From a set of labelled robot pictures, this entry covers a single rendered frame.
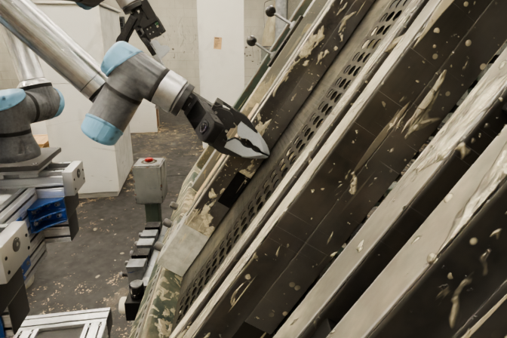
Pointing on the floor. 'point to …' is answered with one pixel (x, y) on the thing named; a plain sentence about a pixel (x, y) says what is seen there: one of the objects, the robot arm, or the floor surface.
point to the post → (153, 213)
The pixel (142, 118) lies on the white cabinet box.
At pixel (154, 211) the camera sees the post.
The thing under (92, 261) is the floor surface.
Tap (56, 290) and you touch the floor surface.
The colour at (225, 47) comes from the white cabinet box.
